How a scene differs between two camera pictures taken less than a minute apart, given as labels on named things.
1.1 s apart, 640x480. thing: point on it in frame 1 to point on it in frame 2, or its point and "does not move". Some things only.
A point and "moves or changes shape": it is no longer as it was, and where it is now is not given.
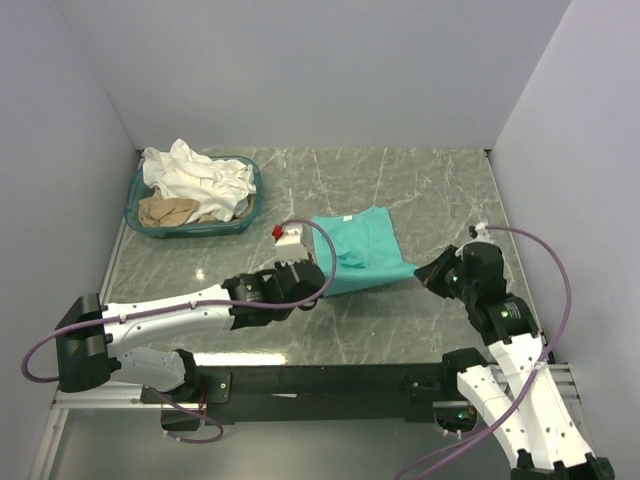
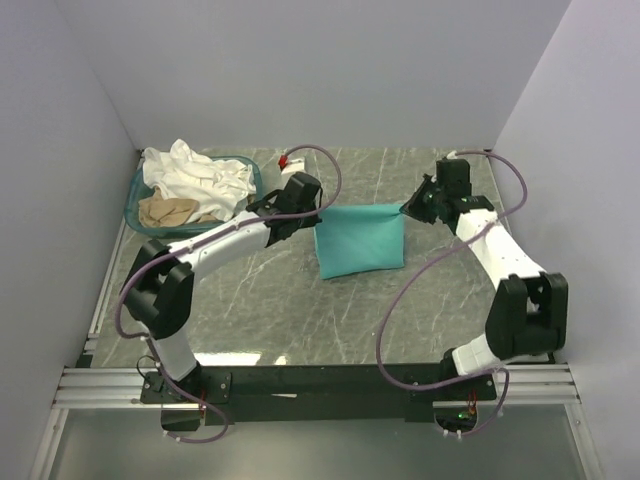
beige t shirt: (168, 211) does not move
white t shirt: (221, 188) does not move
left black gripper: (279, 266) to (311, 220)
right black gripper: (430, 273) to (413, 207)
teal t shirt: (368, 252) moves or changes shape
